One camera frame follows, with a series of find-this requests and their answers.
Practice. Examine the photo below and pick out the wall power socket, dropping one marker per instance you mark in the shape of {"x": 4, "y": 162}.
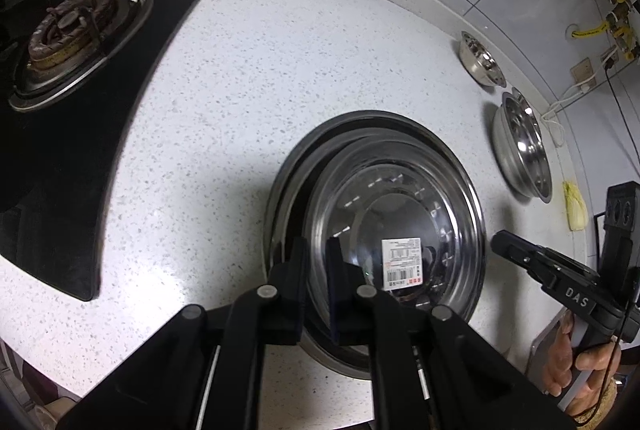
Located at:
{"x": 583, "y": 74}

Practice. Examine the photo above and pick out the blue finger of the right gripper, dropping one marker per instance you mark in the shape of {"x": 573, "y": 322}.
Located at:
{"x": 528, "y": 256}

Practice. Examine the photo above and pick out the large steel plate with label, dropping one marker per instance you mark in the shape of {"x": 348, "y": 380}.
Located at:
{"x": 287, "y": 210}

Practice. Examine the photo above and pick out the person right hand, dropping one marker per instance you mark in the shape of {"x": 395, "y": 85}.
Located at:
{"x": 601, "y": 362}

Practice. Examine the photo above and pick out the black gas stove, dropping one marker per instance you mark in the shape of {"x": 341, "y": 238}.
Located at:
{"x": 72, "y": 73}

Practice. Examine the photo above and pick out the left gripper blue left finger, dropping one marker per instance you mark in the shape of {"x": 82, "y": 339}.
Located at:
{"x": 286, "y": 310}

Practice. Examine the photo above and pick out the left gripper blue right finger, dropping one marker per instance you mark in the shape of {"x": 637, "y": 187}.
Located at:
{"x": 350, "y": 314}

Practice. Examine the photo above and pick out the upper wall socket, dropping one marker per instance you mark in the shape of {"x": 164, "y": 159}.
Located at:
{"x": 610, "y": 59}

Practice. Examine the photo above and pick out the small steel bowl back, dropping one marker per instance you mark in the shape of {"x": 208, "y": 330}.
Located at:
{"x": 479, "y": 63}

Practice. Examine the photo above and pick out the small steel plate with label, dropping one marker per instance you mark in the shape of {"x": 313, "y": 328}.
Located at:
{"x": 404, "y": 215}

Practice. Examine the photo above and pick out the large steel bowl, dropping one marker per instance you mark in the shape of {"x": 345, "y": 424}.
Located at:
{"x": 519, "y": 148}

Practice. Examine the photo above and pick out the yellow cloth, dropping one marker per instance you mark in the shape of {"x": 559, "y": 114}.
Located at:
{"x": 576, "y": 209}

